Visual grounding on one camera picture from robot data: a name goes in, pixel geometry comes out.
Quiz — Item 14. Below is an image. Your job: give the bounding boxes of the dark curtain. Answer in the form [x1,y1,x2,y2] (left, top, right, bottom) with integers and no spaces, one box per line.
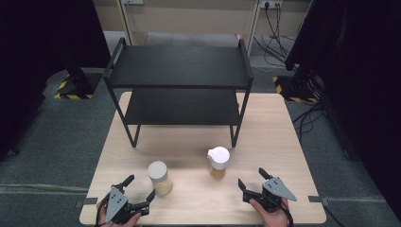
[0,0,112,163]
[284,0,401,221]

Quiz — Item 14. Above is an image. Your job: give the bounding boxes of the glass jar with pale powder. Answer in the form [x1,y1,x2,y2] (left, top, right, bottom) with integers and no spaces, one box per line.
[147,160,174,197]

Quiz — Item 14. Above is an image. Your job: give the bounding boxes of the black cables at wall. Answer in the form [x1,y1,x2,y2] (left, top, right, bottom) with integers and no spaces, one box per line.
[253,2,300,70]

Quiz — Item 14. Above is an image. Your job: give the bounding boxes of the grey tape strip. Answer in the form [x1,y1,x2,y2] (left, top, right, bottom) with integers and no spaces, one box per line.
[75,197,99,209]
[307,195,330,208]

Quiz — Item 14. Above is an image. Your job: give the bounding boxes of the person's right hand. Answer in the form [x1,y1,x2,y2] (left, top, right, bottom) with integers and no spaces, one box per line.
[249,197,289,227]

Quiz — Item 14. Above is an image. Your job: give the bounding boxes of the person's left hand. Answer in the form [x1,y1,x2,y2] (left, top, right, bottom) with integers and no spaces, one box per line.
[96,197,143,227]

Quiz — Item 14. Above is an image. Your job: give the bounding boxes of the black stand with striped base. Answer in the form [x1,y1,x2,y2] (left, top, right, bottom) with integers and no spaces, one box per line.
[53,62,104,100]
[272,70,320,104]

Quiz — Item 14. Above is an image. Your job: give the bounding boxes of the spouted glass jar orange powder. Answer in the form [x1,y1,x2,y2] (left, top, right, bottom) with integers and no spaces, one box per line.
[206,146,232,181]

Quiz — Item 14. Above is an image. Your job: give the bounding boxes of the right hand-held gripper cable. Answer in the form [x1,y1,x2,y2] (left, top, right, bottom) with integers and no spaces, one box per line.
[273,197,295,227]

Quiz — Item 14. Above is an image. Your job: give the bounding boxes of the black cables on floor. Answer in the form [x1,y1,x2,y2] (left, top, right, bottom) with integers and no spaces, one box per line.
[291,99,326,141]

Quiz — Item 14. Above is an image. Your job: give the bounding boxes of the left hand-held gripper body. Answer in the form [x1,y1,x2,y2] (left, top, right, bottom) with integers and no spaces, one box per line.
[102,184,150,225]

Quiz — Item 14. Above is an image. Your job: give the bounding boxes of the white frame post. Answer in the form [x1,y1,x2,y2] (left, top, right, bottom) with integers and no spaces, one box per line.
[115,0,136,45]
[246,0,263,57]

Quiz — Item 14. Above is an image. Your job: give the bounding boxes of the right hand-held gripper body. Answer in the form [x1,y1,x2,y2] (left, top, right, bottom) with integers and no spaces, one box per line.
[241,176,298,213]

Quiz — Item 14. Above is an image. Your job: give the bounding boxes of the black two-tier shelf rack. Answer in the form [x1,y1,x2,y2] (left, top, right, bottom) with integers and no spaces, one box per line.
[102,37,254,148]

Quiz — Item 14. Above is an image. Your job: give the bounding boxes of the white wall socket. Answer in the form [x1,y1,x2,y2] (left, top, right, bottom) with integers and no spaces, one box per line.
[259,0,284,9]

